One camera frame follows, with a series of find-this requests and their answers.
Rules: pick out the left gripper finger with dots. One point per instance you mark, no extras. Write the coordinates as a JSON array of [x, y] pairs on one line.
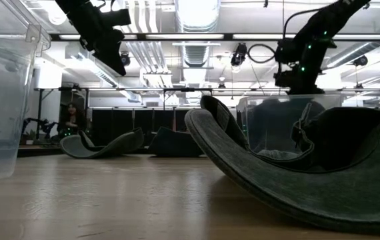
[[101, 46], [116, 50]]

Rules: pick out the dark green baseball cap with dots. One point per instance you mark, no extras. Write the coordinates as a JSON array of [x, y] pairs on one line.
[[110, 148], [276, 193]]

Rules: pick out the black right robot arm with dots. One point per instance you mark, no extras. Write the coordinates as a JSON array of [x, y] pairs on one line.
[[323, 20]]

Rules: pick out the background black robot arm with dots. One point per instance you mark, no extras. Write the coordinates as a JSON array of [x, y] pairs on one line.
[[43, 125]]

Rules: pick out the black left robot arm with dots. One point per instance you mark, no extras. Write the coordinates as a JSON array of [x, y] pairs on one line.
[[64, 5]]

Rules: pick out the black ceiling spotlight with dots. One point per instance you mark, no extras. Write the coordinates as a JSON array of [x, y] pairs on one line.
[[126, 60], [360, 60]]

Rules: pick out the clear plastic bin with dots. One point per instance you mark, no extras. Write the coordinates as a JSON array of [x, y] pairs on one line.
[[3, 100], [243, 116]]

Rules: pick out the black room divider panels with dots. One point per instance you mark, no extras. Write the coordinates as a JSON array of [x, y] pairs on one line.
[[120, 120]]

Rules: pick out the person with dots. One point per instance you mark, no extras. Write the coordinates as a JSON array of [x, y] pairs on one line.
[[73, 121]]

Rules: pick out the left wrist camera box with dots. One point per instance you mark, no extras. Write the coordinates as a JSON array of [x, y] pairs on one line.
[[120, 17]]

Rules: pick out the black overhead camera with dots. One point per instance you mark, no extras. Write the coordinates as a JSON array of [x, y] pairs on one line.
[[239, 55]]

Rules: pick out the silver ventilation duct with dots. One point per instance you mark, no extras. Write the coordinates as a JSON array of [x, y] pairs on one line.
[[196, 20]]

